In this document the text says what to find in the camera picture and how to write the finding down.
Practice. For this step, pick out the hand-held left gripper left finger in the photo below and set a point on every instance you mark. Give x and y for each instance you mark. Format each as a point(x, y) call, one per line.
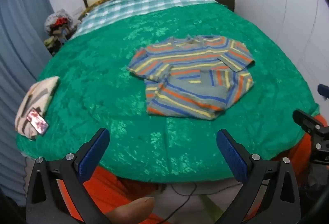
point(93, 154)

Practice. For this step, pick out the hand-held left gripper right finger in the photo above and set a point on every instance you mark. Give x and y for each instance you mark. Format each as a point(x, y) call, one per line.
point(232, 154)

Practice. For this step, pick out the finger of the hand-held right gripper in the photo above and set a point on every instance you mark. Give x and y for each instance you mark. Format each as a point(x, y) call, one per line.
point(305, 118)
point(324, 91)

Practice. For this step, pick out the striped knit sweater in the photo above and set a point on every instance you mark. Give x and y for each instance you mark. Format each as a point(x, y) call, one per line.
point(190, 75)

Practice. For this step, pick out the pile of clothes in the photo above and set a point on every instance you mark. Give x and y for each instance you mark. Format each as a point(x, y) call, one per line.
point(57, 26)

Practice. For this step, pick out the orange fleece blanket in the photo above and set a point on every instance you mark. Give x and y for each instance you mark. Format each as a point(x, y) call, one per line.
point(108, 193)

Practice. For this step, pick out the smartphone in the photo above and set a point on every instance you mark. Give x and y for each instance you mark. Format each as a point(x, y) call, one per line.
point(38, 121)

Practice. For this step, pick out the green floral bedspread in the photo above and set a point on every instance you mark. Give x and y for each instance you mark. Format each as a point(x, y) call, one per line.
point(102, 72)

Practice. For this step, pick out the beige patterned pillow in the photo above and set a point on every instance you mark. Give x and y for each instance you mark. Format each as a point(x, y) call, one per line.
point(33, 95)

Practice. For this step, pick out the grey blue curtain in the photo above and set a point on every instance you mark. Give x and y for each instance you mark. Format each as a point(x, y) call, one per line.
point(18, 34)

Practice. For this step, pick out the brown patterned sheet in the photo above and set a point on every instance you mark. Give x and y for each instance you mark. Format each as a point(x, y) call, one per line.
point(95, 5)

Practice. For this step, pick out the green white checked blanket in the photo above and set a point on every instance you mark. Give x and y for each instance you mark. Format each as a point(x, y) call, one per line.
point(144, 3)

